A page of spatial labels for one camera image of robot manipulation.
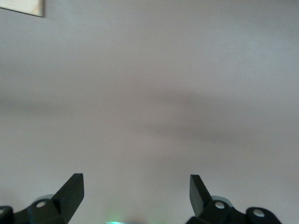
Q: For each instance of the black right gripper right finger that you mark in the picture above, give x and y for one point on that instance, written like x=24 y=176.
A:
x=203 y=205

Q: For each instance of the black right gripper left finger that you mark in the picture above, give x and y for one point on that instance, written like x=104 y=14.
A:
x=60 y=205

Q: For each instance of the bamboo cutting board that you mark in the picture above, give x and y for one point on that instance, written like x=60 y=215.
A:
x=21 y=5

